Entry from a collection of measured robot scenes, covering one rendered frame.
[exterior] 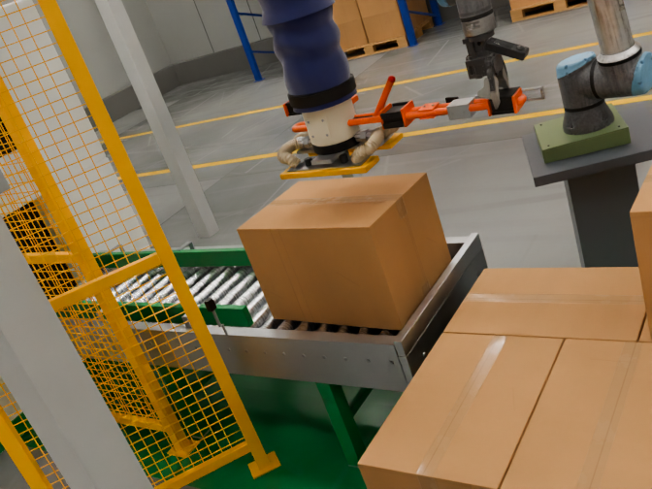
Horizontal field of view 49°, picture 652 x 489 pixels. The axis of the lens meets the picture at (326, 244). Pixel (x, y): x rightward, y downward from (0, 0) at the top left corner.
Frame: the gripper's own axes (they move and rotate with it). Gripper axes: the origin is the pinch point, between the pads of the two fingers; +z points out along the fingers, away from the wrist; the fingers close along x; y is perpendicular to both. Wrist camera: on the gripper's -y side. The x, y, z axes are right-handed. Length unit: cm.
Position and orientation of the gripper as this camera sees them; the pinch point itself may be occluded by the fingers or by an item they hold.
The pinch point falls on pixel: (504, 99)
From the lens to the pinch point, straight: 216.2
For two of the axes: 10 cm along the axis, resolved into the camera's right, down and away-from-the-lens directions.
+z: 3.2, 8.6, 3.9
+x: -5.0, 5.0, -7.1
